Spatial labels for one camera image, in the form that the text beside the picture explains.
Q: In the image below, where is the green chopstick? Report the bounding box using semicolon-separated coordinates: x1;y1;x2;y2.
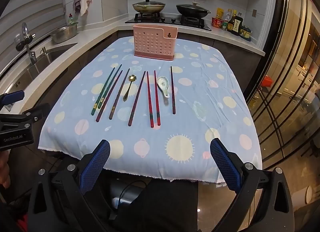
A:
90;67;116;116
98;64;123;109

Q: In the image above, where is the metal bowl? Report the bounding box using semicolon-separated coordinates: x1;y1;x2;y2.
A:
51;24;78;44

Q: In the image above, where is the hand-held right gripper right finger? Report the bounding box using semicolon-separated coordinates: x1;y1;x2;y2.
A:
209;137;294;225

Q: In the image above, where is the black wok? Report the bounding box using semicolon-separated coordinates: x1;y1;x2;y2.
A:
176;8;211;19

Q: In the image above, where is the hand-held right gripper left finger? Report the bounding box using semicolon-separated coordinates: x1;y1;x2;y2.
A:
27;139;118;225

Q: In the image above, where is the white hanging towel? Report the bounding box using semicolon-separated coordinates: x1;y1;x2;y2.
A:
80;0;92;17

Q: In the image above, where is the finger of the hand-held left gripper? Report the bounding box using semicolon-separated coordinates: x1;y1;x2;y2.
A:
0;91;25;108
21;103;51;124

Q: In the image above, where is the brown chopstick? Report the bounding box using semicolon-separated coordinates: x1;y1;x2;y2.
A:
109;68;131;119

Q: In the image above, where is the steel sink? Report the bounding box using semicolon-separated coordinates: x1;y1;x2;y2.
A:
0;43;78;95

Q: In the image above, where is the chrome faucet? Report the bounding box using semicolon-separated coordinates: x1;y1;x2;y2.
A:
14;22;38;65

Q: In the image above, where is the black gas stove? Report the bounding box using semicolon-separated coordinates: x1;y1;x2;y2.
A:
125;13;212;31

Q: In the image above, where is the glass lid white knob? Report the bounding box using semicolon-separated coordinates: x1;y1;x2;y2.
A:
176;2;207;11

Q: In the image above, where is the blue condiment caddy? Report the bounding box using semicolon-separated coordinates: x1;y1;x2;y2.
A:
239;27;252;41

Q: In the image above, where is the dark red chopstick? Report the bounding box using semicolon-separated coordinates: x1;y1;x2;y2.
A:
96;70;123;123

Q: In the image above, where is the brown sauce bottle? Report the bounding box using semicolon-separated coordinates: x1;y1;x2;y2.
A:
228;10;237;32

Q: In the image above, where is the person's left forearm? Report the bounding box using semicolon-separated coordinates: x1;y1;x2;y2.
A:
0;150;11;190

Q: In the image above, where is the dark soy sauce bottle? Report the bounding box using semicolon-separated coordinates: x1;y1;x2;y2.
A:
231;17;244;36

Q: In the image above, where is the glass sliding door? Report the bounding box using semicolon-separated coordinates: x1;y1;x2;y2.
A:
246;0;320;170

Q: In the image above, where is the white window blind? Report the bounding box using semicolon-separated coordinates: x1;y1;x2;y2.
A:
0;0;67;62

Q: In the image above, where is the blue dotted tablecloth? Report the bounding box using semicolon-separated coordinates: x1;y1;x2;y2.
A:
37;35;263;185

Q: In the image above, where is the glass lid black knob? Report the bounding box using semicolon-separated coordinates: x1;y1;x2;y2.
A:
132;0;165;7

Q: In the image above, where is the white ceramic spoon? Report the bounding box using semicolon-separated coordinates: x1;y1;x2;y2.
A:
157;76;170;98

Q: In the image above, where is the gold flower spoon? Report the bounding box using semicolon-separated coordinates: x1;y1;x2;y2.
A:
123;75;135;102

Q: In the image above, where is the pink plastic utensil holder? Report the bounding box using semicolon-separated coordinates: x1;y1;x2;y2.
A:
132;24;178;62

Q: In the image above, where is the beige wok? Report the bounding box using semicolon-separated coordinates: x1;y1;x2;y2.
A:
132;4;166;14

